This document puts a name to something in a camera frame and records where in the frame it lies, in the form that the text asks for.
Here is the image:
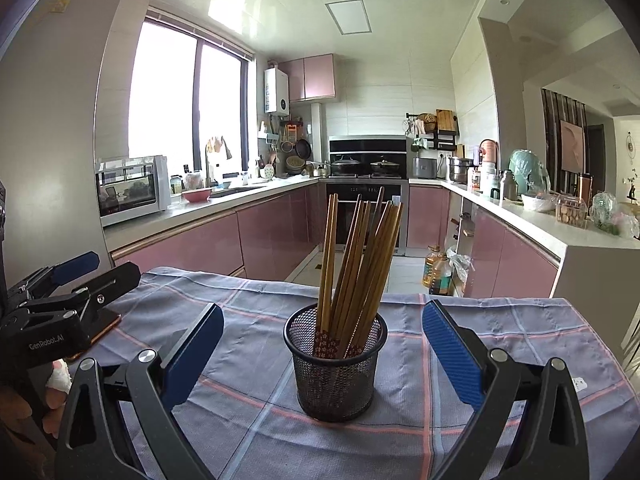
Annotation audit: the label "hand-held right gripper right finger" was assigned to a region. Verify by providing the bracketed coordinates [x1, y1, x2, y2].
[421, 299, 591, 480]

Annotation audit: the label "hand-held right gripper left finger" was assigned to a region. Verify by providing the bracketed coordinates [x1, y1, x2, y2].
[54, 303, 225, 480]

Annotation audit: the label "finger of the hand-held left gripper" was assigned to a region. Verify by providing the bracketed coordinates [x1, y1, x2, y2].
[27, 261, 142, 333]
[9, 251, 100, 303]

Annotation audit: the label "bundle of wooden chopsticks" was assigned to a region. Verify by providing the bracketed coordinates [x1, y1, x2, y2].
[312, 186, 405, 361]

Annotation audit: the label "black mesh pen holder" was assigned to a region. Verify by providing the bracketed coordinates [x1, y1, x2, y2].
[283, 304, 389, 422]

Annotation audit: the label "person's left hand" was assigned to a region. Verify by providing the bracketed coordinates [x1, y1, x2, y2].
[0, 357, 71, 451]

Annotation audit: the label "black smartphone orange edge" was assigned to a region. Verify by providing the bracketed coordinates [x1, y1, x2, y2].
[65, 310, 122, 363]

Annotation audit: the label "white plastic bag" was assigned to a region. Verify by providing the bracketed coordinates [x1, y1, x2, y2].
[445, 245, 473, 296]

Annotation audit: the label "blue plaid tablecloth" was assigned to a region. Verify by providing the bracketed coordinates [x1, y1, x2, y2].
[50, 266, 640, 480]

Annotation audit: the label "white toaster oven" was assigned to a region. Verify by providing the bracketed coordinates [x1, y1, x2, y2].
[95, 155, 172, 228]

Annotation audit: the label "pink base cabinets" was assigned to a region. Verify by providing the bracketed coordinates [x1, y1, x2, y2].
[407, 185, 561, 301]
[110, 182, 328, 281]

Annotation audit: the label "grey refrigerator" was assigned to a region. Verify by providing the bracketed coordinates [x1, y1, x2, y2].
[0, 0, 151, 291]

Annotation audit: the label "steel kitchen faucet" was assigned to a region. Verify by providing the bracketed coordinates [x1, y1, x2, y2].
[204, 135, 232, 186]

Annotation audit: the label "white kitchen countertop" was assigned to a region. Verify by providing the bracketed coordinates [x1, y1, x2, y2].
[102, 175, 640, 261]

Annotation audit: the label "white bowl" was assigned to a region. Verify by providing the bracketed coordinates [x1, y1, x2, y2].
[521, 194, 557, 212]

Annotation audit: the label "kitchen window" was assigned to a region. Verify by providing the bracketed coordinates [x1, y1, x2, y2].
[127, 7, 256, 173]

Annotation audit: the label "steel steamer pot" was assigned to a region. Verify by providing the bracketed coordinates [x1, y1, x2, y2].
[447, 156, 475, 184]

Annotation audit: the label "clear cookie container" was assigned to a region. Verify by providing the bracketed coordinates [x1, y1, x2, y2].
[555, 196, 588, 228]

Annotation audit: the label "black wok with lid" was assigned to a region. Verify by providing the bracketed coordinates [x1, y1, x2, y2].
[330, 156, 362, 177]
[370, 157, 402, 177]

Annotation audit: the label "green plastic bag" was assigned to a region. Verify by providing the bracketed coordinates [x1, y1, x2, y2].
[590, 191, 640, 238]

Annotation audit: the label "black integrated stove oven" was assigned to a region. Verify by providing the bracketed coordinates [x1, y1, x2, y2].
[327, 136, 408, 256]

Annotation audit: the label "pink canvas painting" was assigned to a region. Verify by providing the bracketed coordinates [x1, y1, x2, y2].
[559, 120, 586, 173]

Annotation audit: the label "dark striped curtain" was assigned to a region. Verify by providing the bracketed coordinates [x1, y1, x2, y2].
[541, 88, 588, 196]

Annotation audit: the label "white water heater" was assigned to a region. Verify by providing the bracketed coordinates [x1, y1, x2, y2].
[264, 66, 291, 115]

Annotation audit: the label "ceiling light panel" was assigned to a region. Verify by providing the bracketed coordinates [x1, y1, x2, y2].
[325, 0, 373, 36]

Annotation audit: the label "black wall rack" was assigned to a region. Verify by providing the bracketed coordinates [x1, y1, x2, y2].
[406, 110, 460, 152]

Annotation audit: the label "pink wall cabinet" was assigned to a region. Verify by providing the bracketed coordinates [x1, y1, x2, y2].
[279, 54, 336, 104]

